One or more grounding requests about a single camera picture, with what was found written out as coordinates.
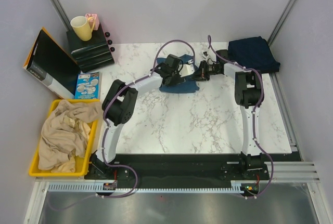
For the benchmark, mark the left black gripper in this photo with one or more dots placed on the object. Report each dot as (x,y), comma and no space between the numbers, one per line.
(177,80)

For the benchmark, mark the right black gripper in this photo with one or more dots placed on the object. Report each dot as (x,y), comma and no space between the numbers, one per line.
(203,76)

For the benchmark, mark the teal blue t-shirt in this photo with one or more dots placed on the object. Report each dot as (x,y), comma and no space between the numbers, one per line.
(187,87)

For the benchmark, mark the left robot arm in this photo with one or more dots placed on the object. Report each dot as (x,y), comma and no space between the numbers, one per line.
(120,101)

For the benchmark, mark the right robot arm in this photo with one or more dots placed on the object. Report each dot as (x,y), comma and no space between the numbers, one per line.
(249,96)

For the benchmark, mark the folded navy t-shirt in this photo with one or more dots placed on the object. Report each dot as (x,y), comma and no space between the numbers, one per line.
(253,52)

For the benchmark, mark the black stepped stand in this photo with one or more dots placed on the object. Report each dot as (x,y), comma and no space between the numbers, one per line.
(93,54)

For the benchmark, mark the blue picture booklet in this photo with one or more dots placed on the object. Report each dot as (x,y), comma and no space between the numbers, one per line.
(88,86)

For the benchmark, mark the pink small box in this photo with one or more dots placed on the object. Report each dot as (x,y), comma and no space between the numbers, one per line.
(93,21)

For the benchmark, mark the yellow ceramic mug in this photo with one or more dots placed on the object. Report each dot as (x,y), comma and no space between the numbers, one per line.
(81,28)

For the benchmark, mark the beige t-shirt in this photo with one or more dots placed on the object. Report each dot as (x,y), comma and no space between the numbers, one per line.
(65,135)

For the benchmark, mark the black orange cardboard box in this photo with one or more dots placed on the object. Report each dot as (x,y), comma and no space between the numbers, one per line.
(52,66)

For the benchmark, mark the yellow plastic bin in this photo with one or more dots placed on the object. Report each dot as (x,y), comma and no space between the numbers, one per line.
(81,163)

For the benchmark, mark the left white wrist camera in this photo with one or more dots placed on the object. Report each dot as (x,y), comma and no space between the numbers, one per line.
(187,70)

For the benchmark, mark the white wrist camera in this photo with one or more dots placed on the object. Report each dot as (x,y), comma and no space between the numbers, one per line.
(187,70)
(206,56)

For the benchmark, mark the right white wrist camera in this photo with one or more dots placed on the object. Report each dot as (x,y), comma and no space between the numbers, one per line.
(206,56)

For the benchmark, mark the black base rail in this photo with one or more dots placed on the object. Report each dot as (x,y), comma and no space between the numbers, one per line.
(133,170)

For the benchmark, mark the grey slotted cable duct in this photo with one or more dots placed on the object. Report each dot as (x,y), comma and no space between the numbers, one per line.
(112,187)

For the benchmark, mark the right aluminium frame post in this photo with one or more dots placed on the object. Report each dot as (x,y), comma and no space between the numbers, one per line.
(281,21)

